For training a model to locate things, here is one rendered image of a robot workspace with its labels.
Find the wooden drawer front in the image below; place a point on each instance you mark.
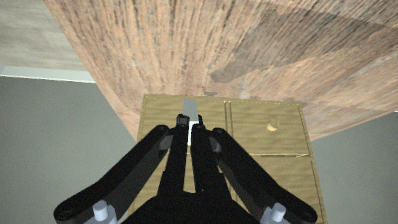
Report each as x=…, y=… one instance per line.
x=298, y=176
x=151, y=187
x=163, y=110
x=254, y=128

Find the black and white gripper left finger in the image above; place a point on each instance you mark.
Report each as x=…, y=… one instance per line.
x=107, y=200

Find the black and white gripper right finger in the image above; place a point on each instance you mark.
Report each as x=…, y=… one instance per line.
x=263, y=197

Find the light brown wooden chest of drawers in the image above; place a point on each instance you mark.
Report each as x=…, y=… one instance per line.
x=308, y=157

